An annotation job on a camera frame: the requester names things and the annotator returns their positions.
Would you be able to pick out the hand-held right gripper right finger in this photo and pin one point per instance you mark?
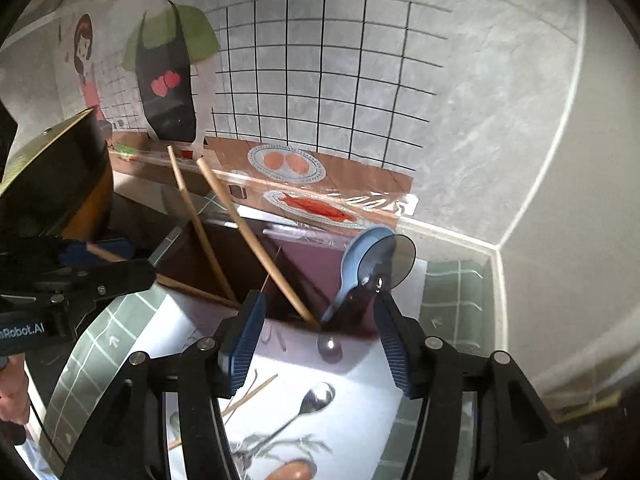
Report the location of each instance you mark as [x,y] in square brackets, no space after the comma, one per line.
[397,345]

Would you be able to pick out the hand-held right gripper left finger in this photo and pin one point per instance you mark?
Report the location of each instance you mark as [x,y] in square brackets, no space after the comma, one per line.
[245,345]

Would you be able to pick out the dark brown spoon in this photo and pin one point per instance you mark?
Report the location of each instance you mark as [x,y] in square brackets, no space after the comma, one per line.
[330,350]

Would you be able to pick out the black stacked pan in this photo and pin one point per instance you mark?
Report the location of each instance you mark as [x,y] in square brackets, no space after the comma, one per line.
[50,170]

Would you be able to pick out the green checked tablecloth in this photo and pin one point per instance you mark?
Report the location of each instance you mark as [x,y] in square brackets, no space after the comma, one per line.
[150,325]

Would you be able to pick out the grey-blue spoon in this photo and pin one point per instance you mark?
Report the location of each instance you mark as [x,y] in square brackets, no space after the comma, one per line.
[402,260]

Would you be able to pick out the blue spoon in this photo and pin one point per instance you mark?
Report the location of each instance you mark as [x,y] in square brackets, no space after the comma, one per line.
[362,255]

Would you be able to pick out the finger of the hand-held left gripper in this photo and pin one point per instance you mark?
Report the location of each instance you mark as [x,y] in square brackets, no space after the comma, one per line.
[120,277]
[70,254]

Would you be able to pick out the metal spoon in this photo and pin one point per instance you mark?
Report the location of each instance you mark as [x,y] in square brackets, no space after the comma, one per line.
[317,396]

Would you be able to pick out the purple utensil box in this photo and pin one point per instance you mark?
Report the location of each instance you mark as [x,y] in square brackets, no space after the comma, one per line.
[300,260]

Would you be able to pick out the cartoon wall poster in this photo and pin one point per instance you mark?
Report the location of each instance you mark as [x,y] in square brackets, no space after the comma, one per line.
[300,60]

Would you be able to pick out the orange-brown wooden spoon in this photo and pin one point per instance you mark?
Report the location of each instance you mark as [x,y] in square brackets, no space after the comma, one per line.
[292,470]

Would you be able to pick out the wooden chopstick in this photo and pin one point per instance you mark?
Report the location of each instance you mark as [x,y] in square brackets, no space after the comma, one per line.
[200,290]
[260,385]
[200,230]
[250,245]

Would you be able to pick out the person's left hand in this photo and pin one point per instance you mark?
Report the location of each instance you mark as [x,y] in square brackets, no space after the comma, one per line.
[10,395]

